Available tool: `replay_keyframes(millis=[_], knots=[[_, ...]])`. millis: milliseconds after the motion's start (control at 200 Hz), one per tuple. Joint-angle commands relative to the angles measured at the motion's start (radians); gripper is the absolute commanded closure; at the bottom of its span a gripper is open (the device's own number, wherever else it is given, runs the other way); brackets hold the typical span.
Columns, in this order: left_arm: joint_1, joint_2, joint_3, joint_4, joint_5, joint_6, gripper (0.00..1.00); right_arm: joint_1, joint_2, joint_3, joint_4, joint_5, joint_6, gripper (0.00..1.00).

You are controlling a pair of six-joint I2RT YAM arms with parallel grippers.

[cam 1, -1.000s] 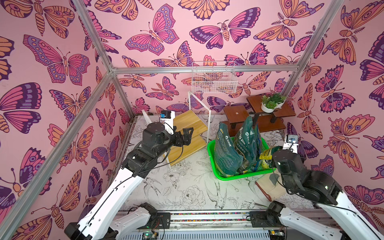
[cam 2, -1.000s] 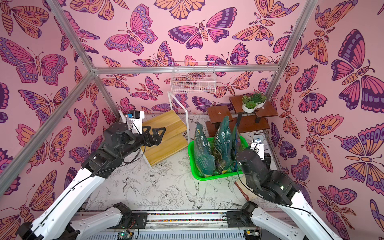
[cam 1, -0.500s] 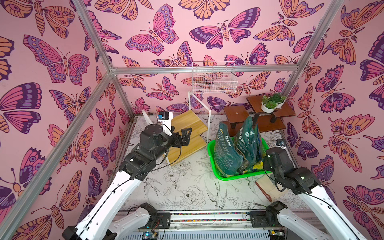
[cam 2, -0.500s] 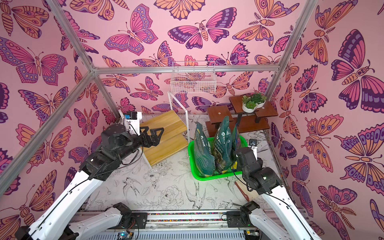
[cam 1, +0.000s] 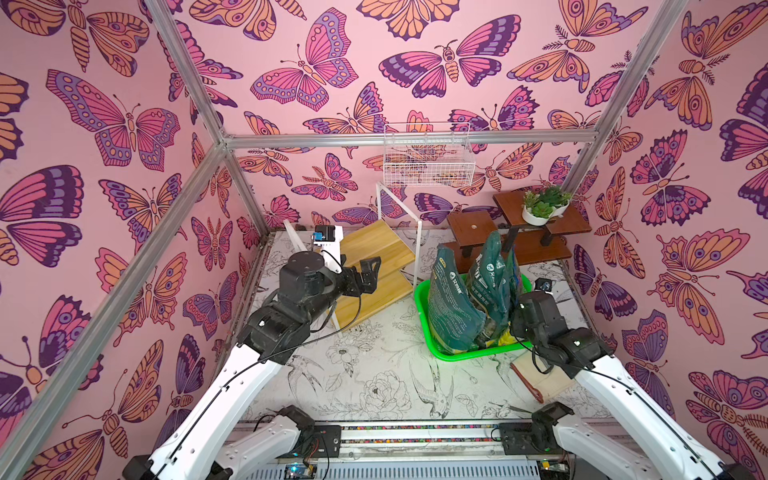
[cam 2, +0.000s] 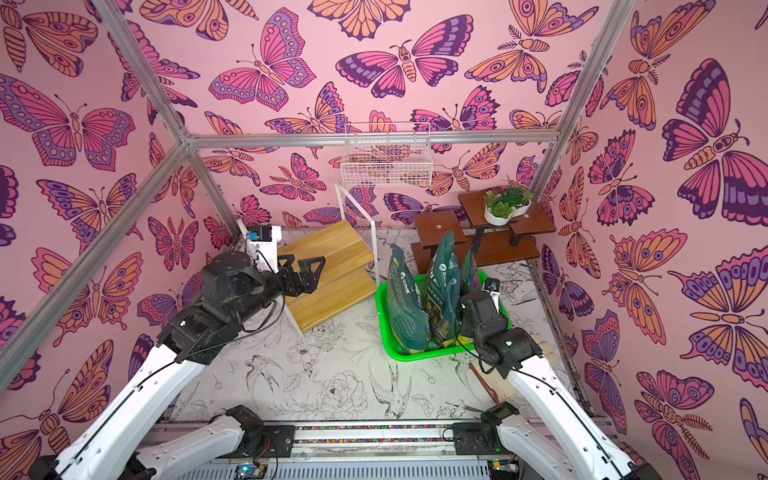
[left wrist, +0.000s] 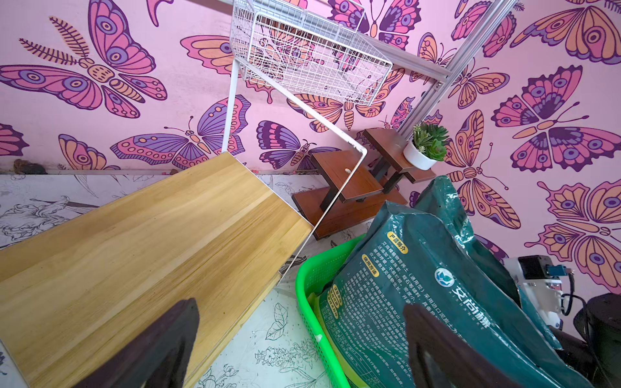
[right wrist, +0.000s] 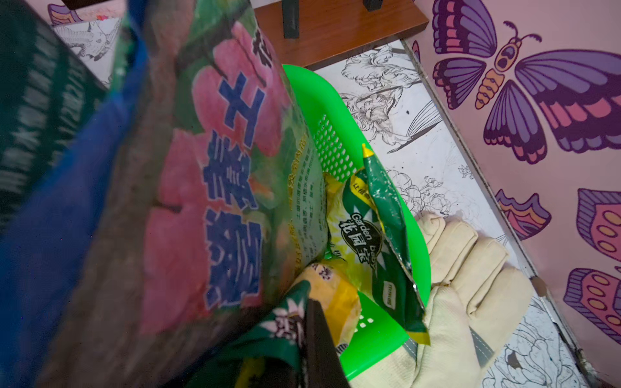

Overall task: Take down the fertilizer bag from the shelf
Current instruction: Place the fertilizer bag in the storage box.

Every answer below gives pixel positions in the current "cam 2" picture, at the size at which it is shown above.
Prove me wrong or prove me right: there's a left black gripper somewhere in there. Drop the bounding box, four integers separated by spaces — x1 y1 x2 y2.
227 253 325 330

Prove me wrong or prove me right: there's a blue green fertilizer bag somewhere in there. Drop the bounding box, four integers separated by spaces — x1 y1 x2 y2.
460 249 482 296

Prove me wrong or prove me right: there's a dark green fertilizer bag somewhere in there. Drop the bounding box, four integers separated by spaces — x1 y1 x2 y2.
387 245 431 354

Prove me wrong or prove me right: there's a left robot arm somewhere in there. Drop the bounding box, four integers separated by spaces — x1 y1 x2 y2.
28 251 325 479

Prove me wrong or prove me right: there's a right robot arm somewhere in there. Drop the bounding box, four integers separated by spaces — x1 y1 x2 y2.
460 290 660 479

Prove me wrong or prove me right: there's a green plastic basket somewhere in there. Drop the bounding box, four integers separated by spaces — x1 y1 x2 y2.
375 282 475 362

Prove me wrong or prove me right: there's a brown wooden step stand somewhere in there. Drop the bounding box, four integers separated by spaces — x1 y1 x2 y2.
411 191 556 274

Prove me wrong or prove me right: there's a white pot succulent plant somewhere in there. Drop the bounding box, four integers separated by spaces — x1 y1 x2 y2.
483 185 533 226

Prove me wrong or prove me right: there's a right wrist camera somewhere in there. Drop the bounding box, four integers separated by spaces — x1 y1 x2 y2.
483 277 501 312

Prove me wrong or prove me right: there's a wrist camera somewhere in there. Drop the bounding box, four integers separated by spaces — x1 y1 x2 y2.
483 277 501 312
245 224 282 273

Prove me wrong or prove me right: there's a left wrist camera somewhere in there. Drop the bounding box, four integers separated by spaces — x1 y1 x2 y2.
245 224 282 273

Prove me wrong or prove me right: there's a wooden white frame shelf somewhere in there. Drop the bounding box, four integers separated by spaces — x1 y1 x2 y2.
236 181 382 336

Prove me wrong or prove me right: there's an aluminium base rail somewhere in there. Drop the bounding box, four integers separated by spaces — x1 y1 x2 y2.
131 411 637 479

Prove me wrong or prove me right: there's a white wire basket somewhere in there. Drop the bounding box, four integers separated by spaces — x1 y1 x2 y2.
338 122 434 188

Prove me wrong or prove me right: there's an aluminium cage frame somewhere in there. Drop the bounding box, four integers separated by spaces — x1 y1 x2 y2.
1 1 635 388

